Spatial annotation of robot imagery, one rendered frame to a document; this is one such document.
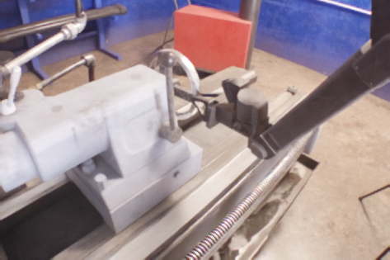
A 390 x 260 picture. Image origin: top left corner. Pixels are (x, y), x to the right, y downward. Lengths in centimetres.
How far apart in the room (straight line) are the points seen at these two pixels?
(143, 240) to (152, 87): 39
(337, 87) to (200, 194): 53
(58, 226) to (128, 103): 50
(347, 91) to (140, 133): 47
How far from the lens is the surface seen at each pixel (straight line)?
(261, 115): 60
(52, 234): 94
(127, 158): 65
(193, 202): 79
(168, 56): 54
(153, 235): 73
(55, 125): 57
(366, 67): 35
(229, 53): 295
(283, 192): 148
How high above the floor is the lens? 148
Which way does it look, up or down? 35 degrees down
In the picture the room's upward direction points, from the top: 4 degrees clockwise
